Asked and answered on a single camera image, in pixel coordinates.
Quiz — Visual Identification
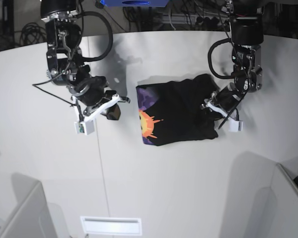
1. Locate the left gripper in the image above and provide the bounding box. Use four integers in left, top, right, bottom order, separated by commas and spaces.
200, 84, 241, 129

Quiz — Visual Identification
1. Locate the white partition panel right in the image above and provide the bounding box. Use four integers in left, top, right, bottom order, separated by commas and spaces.
244, 164, 298, 238

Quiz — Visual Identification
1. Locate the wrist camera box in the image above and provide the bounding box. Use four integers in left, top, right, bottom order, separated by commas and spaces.
228, 119, 243, 132
74, 121, 95, 135

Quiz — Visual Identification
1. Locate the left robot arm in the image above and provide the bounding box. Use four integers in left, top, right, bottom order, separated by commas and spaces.
203, 0, 264, 132

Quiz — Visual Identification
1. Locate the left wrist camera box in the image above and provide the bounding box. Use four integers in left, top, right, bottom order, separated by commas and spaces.
228, 119, 243, 132

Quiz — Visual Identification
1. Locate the white partition panel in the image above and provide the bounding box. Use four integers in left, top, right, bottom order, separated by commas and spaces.
0, 173, 70, 238
244, 164, 298, 238

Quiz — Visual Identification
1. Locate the white power strip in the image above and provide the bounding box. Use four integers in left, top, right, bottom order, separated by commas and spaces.
156, 14, 218, 25

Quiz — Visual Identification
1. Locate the white partition panel left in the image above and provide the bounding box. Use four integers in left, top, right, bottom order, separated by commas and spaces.
0, 173, 70, 238

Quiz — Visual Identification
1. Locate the blue box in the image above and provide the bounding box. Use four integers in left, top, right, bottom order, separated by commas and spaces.
100, 0, 169, 7

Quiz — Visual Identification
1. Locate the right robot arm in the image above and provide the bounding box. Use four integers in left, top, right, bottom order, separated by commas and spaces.
40, 0, 130, 122

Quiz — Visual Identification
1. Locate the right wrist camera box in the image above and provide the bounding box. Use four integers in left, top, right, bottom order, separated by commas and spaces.
74, 121, 95, 135

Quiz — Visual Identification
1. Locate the coiled black cable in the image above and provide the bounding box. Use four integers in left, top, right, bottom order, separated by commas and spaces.
17, 22, 49, 45

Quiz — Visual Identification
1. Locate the black T-shirt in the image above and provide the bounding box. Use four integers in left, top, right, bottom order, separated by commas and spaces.
136, 74, 218, 146

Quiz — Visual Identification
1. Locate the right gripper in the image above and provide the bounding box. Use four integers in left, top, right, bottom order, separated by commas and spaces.
69, 76, 131, 122

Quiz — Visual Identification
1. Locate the white table cable slot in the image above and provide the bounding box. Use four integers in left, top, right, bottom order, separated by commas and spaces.
80, 216, 143, 236

